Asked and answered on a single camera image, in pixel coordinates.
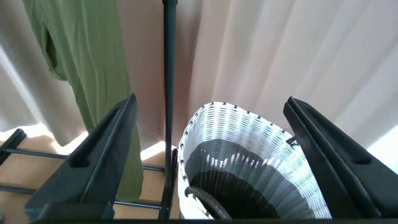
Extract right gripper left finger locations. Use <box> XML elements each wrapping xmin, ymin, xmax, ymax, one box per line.
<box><xmin>24</xmin><ymin>92</ymin><xmax>140</xmax><ymax>220</ymax></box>

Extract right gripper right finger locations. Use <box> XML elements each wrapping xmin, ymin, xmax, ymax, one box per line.
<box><xmin>282</xmin><ymin>96</ymin><xmax>398</xmax><ymax>219</ymax></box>

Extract green printed t-shirt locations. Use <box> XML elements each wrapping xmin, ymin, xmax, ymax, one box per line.
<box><xmin>22</xmin><ymin>0</ymin><xmax>144</xmax><ymax>202</ymax></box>

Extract black clothes rack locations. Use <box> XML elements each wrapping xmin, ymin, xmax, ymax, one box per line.
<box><xmin>0</xmin><ymin>0</ymin><xmax>180</xmax><ymax>220</ymax></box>

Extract white laundry basket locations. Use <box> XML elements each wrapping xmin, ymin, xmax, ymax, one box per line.
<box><xmin>177</xmin><ymin>101</ymin><xmax>333</xmax><ymax>220</ymax></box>

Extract beige curtain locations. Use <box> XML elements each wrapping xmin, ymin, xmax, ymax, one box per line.
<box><xmin>0</xmin><ymin>0</ymin><xmax>398</xmax><ymax>153</ymax></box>

